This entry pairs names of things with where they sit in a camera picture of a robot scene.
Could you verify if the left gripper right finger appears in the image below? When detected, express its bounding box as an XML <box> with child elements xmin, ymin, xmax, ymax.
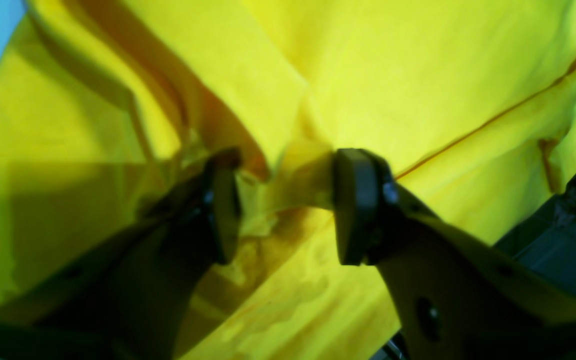
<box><xmin>333</xmin><ymin>148</ymin><xmax>576</xmax><ymax>360</ymax></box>

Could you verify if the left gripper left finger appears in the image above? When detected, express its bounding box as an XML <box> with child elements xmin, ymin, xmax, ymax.
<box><xmin>0</xmin><ymin>147</ymin><xmax>242</xmax><ymax>360</ymax></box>

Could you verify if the orange t-shirt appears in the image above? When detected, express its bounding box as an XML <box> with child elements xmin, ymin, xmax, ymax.
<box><xmin>0</xmin><ymin>0</ymin><xmax>576</xmax><ymax>360</ymax></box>

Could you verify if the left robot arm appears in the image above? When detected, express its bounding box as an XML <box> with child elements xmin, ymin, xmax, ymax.
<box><xmin>0</xmin><ymin>148</ymin><xmax>576</xmax><ymax>360</ymax></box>

